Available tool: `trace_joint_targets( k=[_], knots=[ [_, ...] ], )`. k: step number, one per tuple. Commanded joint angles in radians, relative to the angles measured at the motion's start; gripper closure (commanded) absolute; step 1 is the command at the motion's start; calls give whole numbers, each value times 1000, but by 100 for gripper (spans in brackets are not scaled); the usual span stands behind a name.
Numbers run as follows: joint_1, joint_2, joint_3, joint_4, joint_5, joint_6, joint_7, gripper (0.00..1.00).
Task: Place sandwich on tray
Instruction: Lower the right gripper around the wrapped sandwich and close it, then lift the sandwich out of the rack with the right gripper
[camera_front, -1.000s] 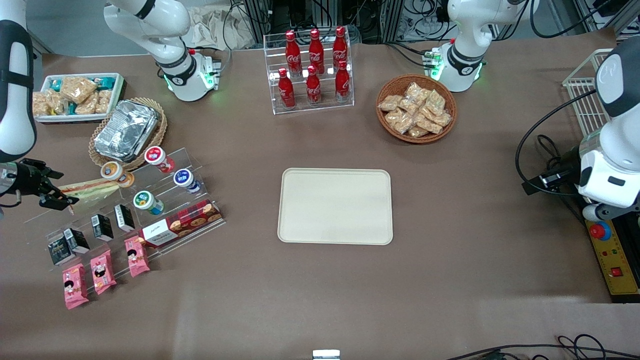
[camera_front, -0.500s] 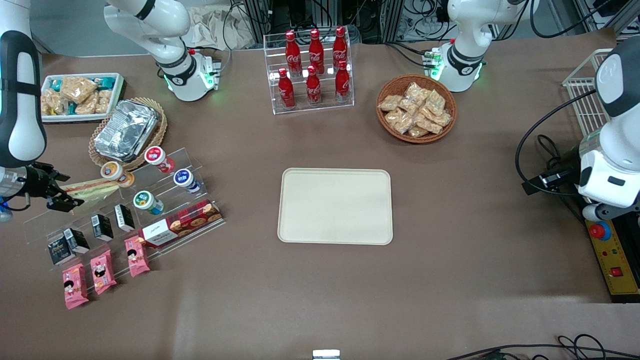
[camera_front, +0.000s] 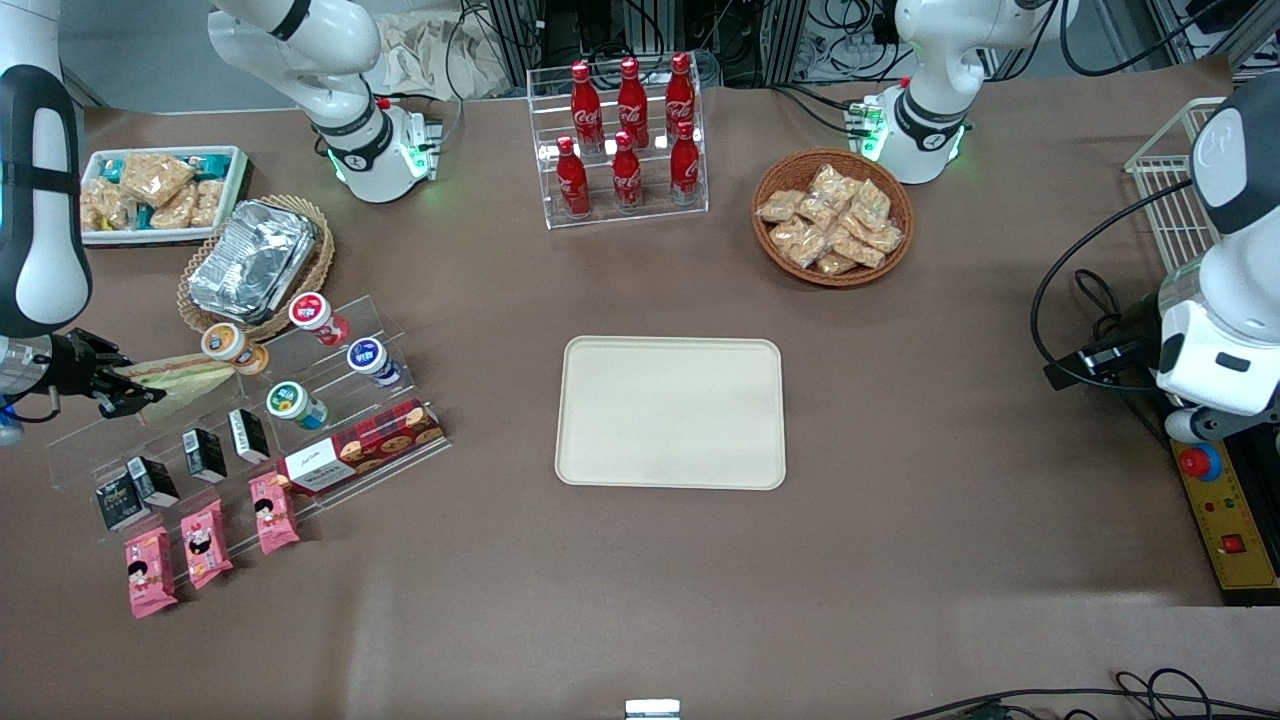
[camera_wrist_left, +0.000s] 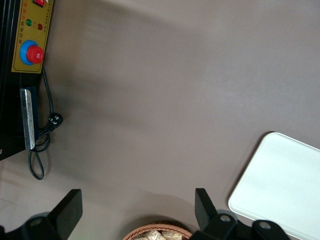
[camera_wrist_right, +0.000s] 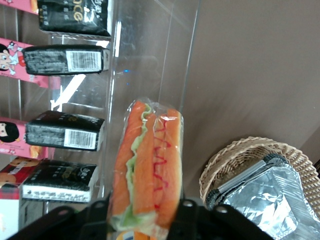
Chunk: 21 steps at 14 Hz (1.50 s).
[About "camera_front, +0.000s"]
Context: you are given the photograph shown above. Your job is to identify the small black drink carton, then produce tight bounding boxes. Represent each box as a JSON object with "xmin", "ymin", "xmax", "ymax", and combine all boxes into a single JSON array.
[
  {"xmin": 228, "ymin": 408, "xmax": 271, "ymax": 466},
  {"xmin": 95, "ymin": 475, "xmax": 151, "ymax": 531},
  {"xmin": 127, "ymin": 455, "xmax": 181, "ymax": 509},
  {"xmin": 182, "ymin": 428, "xmax": 229, "ymax": 484}
]

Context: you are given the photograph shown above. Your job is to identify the aluminium frame equipment rack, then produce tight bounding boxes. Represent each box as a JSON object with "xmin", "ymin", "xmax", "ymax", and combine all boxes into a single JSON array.
[{"xmin": 480, "ymin": 0, "xmax": 901, "ymax": 89}]

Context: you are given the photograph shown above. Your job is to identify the red plaid cookie box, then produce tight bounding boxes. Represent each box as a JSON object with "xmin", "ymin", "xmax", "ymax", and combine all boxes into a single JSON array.
[{"xmin": 277, "ymin": 398, "xmax": 446, "ymax": 498}]

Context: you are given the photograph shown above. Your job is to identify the black floor cables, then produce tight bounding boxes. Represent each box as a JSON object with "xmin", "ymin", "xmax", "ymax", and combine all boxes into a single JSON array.
[{"xmin": 890, "ymin": 668, "xmax": 1280, "ymax": 720}]

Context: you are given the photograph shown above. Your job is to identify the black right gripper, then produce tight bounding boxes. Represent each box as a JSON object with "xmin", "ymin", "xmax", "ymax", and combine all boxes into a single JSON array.
[{"xmin": 45, "ymin": 330, "xmax": 167, "ymax": 419}]

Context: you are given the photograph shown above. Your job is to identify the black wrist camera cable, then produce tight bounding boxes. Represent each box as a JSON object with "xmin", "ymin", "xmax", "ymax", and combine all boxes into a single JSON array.
[{"xmin": 1030, "ymin": 178, "xmax": 1201, "ymax": 391}]

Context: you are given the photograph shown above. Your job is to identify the crumpled beige bag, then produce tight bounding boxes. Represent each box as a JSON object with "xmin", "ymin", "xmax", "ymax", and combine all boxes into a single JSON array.
[{"xmin": 380, "ymin": 8, "xmax": 513, "ymax": 101}]

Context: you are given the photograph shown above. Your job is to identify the red cola bottle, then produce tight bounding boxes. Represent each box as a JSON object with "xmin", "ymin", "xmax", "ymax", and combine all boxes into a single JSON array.
[
  {"xmin": 556, "ymin": 136, "xmax": 593, "ymax": 218},
  {"xmin": 670, "ymin": 120, "xmax": 702, "ymax": 204},
  {"xmin": 617, "ymin": 57, "xmax": 651, "ymax": 149},
  {"xmin": 611, "ymin": 131, "xmax": 644, "ymax": 211},
  {"xmin": 570, "ymin": 62, "xmax": 605, "ymax": 153},
  {"xmin": 664, "ymin": 53, "xmax": 698, "ymax": 136}
]

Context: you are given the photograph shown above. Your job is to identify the green-lid yogurt cup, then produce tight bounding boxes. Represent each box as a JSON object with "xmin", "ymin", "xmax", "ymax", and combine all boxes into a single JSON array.
[{"xmin": 266, "ymin": 381, "xmax": 329, "ymax": 431}]

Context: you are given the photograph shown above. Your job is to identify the clear acrylic stepped stand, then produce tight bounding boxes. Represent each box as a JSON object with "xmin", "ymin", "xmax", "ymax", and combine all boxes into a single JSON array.
[{"xmin": 45, "ymin": 295, "xmax": 451, "ymax": 546}]

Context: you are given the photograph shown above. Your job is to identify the red emergency stop button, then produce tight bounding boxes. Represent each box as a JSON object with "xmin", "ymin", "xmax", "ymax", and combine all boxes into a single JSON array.
[{"xmin": 1178, "ymin": 440, "xmax": 1223, "ymax": 483}]

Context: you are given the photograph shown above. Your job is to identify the oval wicker basket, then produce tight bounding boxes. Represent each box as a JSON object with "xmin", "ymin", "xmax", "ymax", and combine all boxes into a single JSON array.
[{"xmin": 178, "ymin": 195, "xmax": 336, "ymax": 343}]

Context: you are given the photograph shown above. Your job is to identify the clear acrylic bottle rack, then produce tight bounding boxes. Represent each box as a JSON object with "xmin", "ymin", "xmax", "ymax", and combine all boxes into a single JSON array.
[{"xmin": 527, "ymin": 52, "xmax": 709, "ymax": 231}]

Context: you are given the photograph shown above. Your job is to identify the beige rectangular tray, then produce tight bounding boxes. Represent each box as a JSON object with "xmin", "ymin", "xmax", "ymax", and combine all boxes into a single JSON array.
[{"xmin": 555, "ymin": 336, "xmax": 787, "ymax": 491}]

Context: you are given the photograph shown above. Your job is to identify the aluminium foil container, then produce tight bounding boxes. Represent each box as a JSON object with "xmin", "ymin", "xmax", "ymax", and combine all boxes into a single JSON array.
[{"xmin": 188, "ymin": 200, "xmax": 321, "ymax": 323}]

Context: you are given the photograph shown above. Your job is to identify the orange-lid yogurt cup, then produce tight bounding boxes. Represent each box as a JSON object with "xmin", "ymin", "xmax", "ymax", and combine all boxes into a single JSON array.
[{"xmin": 200, "ymin": 322, "xmax": 269, "ymax": 376}]

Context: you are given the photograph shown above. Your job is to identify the white wire basket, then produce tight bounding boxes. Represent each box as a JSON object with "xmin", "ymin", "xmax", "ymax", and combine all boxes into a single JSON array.
[{"xmin": 1125, "ymin": 97, "xmax": 1231, "ymax": 273}]

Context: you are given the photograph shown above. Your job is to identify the blue-lid yogurt cup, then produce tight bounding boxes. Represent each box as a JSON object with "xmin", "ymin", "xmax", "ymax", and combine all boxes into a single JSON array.
[{"xmin": 347, "ymin": 338, "xmax": 401, "ymax": 389}]

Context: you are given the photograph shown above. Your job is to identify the white plastic bin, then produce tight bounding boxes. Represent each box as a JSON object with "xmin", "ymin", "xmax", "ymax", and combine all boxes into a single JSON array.
[{"xmin": 80, "ymin": 146, "xmax": 249, "ymax": 246}]

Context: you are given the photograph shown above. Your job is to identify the pink snack packet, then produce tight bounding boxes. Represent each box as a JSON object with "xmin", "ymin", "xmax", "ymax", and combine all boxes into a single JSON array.
[
  {"xmin": 249, "ymin": 472, "xmax": 301, "ymax": 556},
  {"xmin": 181, "ymin": 500, "xmax": 234, "ymax": 590},
  {"xmin": 124, "ymin": 527, "xmax": 179, "ymax": 619}
]

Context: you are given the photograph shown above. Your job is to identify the round wicker basket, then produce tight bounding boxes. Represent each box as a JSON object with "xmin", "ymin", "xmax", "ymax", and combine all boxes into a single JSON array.
[{"xmin": 752, "ymin": 148, "xmax": 915, "ymax": 289}]

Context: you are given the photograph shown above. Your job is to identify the red-lid yogurt cup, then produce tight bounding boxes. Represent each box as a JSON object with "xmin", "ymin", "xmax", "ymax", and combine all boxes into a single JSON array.
[{"xmin": 290, "ymin": 292, "xmax": 351, "ymax": 346}]

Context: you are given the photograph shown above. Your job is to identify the plastic-wrapped sandwich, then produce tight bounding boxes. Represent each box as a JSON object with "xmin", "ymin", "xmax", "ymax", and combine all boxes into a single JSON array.
[{"xmin": 112, "ymin": 352, "xmax": 239, "ymax": 423}]

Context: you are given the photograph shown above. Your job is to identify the black power cable with plug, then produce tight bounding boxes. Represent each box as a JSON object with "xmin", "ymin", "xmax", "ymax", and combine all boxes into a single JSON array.
[{"xmin": 1075, "ymin": 268, "xmax": 1176, "ymax": 446}]

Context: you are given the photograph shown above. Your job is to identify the black yellow-panel control box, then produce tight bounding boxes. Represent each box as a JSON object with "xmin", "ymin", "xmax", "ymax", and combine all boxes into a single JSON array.
[{"xmin": 1170, "ymin": 430, "xmax": 1280, "ymax": 607}]

